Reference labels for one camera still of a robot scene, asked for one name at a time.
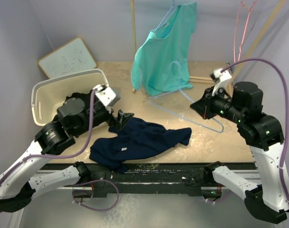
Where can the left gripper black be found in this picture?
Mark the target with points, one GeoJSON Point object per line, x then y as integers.
{"type": "Point", "coordinates": [122, 117]}

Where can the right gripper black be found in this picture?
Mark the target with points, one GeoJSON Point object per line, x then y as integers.
{"type": "Point", "coordinates": [204, 105]}

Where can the navy blue t shirt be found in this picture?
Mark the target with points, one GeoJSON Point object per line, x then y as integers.
{"type": "Point", "coordinates": [137, 140]}

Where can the pink wire hanger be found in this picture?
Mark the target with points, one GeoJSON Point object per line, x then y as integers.
{"type": "Point", "coordinates": [242, 21]}

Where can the black printed t shirt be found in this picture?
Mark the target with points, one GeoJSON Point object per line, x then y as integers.
{"type": "Point", "coordinates": [83, 96]}

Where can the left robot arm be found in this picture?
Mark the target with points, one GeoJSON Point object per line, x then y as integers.
{"type": "Point", "coordinates": [19, 185]}

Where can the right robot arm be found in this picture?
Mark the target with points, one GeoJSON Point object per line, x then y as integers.
{"type": "Point", "coordinates": [263, 134]}

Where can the teal green t shirt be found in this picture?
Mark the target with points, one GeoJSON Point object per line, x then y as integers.
{"type": "Point", "coordinates": [161, 63]}

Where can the cream plastic laundry basket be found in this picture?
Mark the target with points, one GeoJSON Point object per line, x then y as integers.
{"type": "Point", "coordinates": [50, 94]}

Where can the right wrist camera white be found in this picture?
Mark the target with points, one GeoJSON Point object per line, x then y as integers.
{"type": "Point", "coordinates": [221, 80]}

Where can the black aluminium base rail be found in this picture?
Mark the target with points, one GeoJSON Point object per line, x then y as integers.
{"type": "Point", "coordinates": [155, 178]}

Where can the small whiteboard wooden frame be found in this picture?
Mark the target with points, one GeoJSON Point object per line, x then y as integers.
{"type": "Point", "coordinates": [72, 57]}

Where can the blue wire hanger teal shirt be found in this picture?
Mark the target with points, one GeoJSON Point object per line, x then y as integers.
{"type": "Point", "coordinates": [174, 5]}

